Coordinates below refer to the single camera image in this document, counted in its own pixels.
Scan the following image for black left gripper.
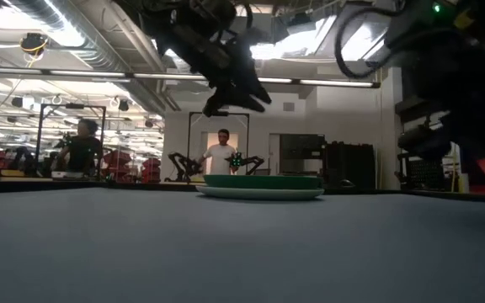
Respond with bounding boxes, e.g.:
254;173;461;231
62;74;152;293
153;16;274;119

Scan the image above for black background rig frame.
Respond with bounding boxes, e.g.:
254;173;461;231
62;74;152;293
186;110;251;176
35;102;108;180

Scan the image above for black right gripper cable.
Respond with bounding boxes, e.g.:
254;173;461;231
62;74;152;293
333;5;400;82

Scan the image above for large dark green plastic plate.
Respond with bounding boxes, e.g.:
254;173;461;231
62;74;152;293
202;173;324;191

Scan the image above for silver ventilation duct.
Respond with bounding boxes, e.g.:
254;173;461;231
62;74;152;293
5;0;168;115

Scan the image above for person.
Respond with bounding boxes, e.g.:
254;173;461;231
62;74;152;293
54;118;105;178
196;128;240;176

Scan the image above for large pale blue plastic plate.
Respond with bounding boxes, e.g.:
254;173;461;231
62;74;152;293
195;184;326;202

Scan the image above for blue-grey table mat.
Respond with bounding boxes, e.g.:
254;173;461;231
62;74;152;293
0;187;485;303

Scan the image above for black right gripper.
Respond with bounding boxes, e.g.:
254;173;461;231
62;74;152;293
385;16;485;189

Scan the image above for black cabinet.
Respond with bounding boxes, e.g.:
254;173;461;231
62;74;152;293
325;141;377;190

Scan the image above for red storage bins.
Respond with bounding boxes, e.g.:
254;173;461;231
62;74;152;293
102;148;163;183

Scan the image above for hanging cable reel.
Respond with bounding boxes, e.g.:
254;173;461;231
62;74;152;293
19;32;51;58

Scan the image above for long ceiling light strip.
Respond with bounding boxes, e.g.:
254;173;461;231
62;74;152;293
0;66;381;89

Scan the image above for black wire shelf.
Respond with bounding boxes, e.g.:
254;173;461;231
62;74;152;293
396;156;455;191

